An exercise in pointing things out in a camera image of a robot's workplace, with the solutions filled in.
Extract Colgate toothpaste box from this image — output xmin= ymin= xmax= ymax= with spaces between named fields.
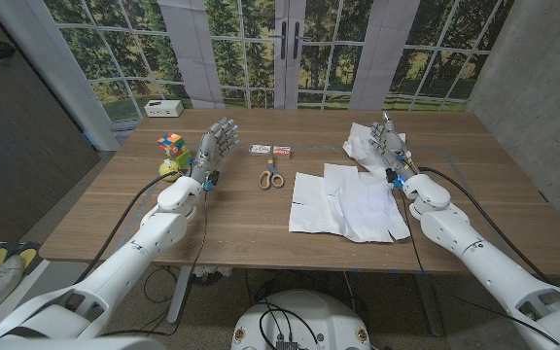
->
xmin=248 ymin=144 xmax=293 ymax=159

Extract white table leg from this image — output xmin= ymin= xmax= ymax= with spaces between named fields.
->
xmin=166 ymin=265 xmax=194 ymax=325

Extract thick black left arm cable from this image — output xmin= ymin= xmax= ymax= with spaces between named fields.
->
xmin=73 ymin=169 xmax=187 ymax=286

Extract yellow tennis ball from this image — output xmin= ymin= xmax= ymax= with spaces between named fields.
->
xmin=158 ymin=158 xmax=183 ymax=183

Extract grey table leg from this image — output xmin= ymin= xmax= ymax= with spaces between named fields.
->
xmin=413 ymin=271 xmax=446 ymax=337

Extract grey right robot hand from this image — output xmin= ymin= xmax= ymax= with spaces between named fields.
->
xmin=368 ymin=111 xmax=421 ymax=182

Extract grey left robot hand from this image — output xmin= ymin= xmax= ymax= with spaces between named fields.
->
xmin=190 ymin=116 xmax=241 ymax=185

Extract multicoloured puzzle cube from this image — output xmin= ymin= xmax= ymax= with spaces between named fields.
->
xmin=157 ymin=132 xmax=187 ymax=158

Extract grey scissors with yellow handles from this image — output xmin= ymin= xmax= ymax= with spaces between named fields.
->
xmin=259 ymin=145 xmax=285 ymax=191

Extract green cube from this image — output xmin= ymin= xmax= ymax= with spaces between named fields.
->
xmin=168 ymin=149 xmax=193 ymax=170

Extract printed forest window backdrop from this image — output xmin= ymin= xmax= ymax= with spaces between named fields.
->
xmin=41 ymin=0 xmax=517 ymax=123

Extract white paper sheet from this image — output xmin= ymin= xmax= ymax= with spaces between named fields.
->
xmin=288 ymin=162 xmax=412 ymax=244

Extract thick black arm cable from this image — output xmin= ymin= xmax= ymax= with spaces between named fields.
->
xmin=73 ymin=169 xmax=187 ymax=286
xmin=415 ymin=165 xmax=553 ymax=286

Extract white power strip box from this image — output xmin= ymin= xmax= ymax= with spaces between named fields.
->
xmin=143 ymin=99 xmax=185 ymax=119

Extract crumpled paper scrap under table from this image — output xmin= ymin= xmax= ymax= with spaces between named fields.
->
xmin=192 ymin=265 xmax=233 ymax=286

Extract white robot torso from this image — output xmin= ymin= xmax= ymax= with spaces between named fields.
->
xmin=230 ymin=290 xmax=371 ymax=350

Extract crumpled white paper piece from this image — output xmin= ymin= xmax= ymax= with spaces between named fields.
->
xmin=341 ymin=122 xmax=407 ymax=177

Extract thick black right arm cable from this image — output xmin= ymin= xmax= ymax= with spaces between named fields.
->
xmin=415 ymin=165 xmax=553 ymax=286

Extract white pillar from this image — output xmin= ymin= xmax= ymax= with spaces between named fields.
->
xmin=0 ymin=0 xmax=122 ymax=152

